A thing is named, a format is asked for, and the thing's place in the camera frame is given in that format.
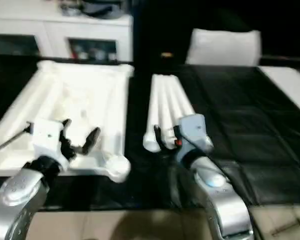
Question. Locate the small tan label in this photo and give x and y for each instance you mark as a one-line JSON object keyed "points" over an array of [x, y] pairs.
{"points": [[166, 54]]}

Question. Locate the black tall cabinet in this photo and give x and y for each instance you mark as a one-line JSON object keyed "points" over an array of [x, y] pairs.
{"points": [[159, 25]]}

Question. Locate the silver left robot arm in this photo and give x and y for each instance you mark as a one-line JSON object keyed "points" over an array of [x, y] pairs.
{"points": [[17, 185]]}

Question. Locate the white flat board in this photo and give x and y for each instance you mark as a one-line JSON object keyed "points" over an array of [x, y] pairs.
{"points": [[289, 82]]}

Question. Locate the white glass-door cabinet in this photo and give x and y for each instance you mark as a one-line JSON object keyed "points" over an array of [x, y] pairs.
{"points": [[52, 27]]}

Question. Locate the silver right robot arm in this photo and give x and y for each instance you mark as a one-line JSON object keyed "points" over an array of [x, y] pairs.
{"points": [[222, 200]]}

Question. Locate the black work mat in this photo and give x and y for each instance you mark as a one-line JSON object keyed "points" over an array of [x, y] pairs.
{"points": [[239, 125]]}

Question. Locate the white plastic table leg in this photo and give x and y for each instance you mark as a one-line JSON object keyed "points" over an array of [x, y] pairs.
{"points": [[154, 107], [189, 107], [177, 107], [166, 107]]}

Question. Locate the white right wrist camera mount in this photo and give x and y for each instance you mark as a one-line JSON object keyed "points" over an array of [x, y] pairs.
{"points": [[192, 130]]}

